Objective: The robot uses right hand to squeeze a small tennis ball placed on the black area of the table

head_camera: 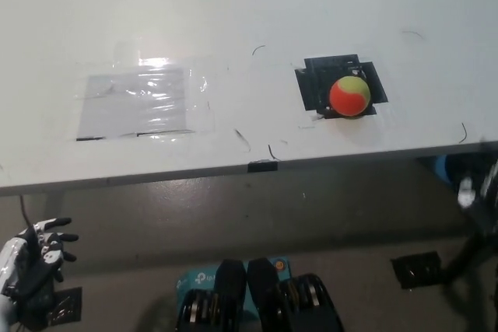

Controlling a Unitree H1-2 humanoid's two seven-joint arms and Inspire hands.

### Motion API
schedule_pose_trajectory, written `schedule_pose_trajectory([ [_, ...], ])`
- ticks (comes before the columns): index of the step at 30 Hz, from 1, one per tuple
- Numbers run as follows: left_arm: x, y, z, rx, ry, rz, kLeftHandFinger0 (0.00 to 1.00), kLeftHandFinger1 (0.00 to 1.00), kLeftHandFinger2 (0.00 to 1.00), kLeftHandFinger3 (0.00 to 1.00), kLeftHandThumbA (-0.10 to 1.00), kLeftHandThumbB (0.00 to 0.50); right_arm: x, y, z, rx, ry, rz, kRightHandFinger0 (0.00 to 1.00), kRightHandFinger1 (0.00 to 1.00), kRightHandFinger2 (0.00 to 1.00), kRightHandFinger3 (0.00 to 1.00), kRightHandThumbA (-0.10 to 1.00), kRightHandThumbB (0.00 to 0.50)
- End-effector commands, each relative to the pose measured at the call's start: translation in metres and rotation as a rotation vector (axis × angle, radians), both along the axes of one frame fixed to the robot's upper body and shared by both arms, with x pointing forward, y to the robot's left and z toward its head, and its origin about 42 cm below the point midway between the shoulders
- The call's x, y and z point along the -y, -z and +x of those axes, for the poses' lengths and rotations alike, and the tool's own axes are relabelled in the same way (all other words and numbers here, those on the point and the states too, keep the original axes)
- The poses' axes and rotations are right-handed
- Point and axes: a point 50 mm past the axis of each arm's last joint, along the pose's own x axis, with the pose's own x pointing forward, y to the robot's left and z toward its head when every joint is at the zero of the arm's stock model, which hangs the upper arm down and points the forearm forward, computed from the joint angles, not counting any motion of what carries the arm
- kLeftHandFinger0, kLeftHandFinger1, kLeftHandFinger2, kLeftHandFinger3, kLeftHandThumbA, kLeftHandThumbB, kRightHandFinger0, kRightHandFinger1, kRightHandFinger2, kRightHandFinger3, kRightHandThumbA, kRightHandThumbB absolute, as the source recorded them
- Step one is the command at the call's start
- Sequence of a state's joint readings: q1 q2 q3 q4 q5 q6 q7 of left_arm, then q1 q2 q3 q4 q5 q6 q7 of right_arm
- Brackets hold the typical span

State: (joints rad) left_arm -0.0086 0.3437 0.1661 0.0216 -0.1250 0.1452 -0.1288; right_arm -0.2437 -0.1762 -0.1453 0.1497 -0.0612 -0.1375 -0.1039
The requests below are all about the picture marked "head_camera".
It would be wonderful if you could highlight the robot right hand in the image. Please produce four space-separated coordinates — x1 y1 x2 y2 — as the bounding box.
455 168 498 234

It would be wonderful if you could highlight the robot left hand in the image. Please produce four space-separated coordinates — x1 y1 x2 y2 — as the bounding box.
0 217 80 310

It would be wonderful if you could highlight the orange and yellow tennis ball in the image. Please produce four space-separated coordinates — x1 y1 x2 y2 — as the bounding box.
329 75 371 117

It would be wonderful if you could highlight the blue round object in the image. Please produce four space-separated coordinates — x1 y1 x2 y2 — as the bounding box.
418 156 452 186

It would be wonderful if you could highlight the black floor tape square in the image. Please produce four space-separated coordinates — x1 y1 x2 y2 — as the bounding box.
45 287 83 326
390 250 445 290

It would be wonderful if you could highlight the black metal table leg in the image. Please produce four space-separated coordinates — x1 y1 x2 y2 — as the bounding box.
443 229 492 285

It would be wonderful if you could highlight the teal router box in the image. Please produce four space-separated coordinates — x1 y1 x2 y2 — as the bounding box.
177 256 291 312

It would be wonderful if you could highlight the black tape patch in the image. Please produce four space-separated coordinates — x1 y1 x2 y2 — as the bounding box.
294 53 389 122

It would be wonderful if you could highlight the short black tape strip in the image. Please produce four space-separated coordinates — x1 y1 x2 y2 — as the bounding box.
247 159 279 174

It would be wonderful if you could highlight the clear plastic film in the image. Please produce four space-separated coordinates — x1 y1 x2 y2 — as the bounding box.
72 38 217 142

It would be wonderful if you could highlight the thin black cable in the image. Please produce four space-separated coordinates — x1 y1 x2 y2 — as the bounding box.
19 194 33 229

